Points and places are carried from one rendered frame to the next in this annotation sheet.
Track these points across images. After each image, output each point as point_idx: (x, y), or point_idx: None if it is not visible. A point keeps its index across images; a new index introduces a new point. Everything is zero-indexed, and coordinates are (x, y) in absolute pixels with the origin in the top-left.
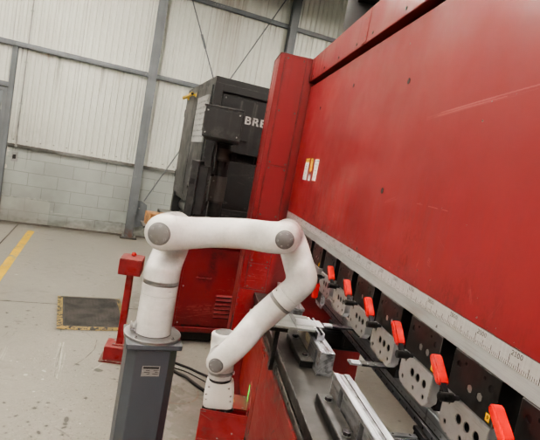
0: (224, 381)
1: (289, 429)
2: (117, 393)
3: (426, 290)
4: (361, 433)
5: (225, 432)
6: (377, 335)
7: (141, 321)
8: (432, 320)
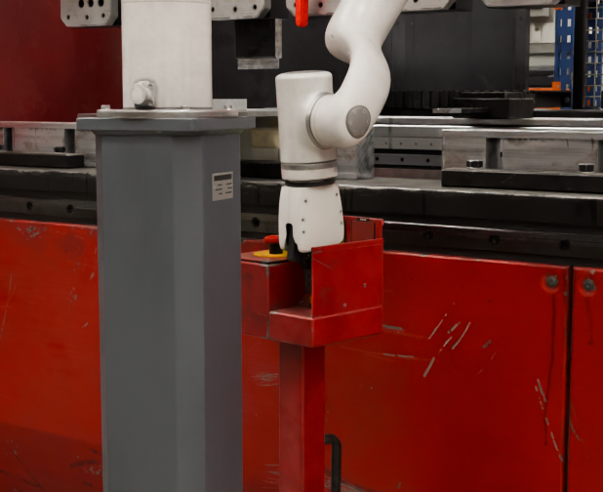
0: (331, 180)
1: (413, 260)
2: (127, 286)
3: None
4: (599, 163)
5: (356, 286)
6: None
7: (172, 73)
8: None
